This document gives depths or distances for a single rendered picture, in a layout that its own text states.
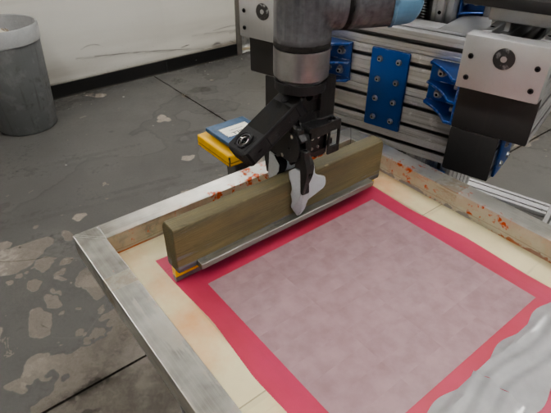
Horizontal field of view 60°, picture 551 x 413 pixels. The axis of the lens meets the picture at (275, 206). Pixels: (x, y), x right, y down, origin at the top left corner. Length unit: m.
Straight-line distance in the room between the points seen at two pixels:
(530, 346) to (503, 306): 0.07
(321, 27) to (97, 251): 0.43
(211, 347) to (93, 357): 1.32
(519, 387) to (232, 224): 0.40
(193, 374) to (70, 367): 1.38
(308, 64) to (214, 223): 0.24
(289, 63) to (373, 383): 0.40
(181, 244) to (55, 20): 3.35
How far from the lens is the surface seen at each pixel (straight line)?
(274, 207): 0.72
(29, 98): 3.43
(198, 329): 0.64
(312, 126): 0.68
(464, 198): 0.85
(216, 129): 1.06
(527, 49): 0.87
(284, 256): 0.73
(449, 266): 0.76
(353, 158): 0.80
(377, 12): 0.65
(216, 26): 4.47
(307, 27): 0.61
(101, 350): 1.92
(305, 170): 0.68
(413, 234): 0.80
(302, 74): 0.63
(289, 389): 0.58
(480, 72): 0.89
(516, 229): 0.82
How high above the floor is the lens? 1.44
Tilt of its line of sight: 36 degrees down
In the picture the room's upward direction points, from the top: straight up
